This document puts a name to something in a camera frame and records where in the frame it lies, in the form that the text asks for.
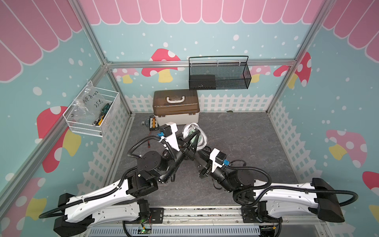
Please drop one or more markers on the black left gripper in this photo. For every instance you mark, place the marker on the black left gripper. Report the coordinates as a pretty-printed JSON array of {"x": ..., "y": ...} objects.
[{"x": 186, "y": 147}]

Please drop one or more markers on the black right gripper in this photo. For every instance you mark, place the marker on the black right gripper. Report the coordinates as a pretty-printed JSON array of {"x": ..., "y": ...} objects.
[{"x": 207, "y": 169}]

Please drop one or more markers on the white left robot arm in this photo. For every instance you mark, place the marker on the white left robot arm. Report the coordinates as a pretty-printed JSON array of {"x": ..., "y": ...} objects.
[{"x": 75, "y": 214}]

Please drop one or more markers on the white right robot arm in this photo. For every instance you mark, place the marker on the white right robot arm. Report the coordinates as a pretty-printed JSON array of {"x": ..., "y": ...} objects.
[{"x": 252, "y": 187}]

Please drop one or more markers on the brown lid storage box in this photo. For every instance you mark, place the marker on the brown lid storage box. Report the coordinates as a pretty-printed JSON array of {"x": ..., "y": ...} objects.
[{"x": 180, "y": 106}]

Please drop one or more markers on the black yellow charger board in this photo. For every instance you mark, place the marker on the black yellow charger board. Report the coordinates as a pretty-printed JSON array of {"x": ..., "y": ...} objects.
[{"x": 153, "y": 124}]

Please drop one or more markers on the black box in basket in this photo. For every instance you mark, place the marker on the black box in basket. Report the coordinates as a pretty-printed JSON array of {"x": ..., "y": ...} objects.
[{"x": 202, "y": 82}]

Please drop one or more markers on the clear labelled plastic bag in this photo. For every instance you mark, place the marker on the clear labelled plastic bag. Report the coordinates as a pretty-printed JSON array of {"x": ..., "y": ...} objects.
[{"x": 88, "y": 103}]

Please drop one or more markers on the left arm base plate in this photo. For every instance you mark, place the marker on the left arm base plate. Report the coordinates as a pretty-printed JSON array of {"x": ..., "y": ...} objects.
[{"x": 152, "y": 216}]

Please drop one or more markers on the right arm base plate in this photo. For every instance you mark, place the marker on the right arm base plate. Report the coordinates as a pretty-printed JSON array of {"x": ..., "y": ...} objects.
[{"x": 250, "y": 214}]

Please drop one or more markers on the black wire mesh basket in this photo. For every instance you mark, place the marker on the black wire mesh basket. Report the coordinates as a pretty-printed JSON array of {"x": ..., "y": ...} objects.
[{"x": 231, "y": 72}]

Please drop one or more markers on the green handled tool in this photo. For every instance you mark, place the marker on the green handled tool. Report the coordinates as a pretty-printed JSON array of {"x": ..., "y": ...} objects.
[{"x": 102, "y": 115}]

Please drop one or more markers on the white wire wall basket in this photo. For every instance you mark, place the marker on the white wire wall basket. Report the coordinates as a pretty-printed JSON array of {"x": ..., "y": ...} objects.
[{"x": 84, "y": 126}]

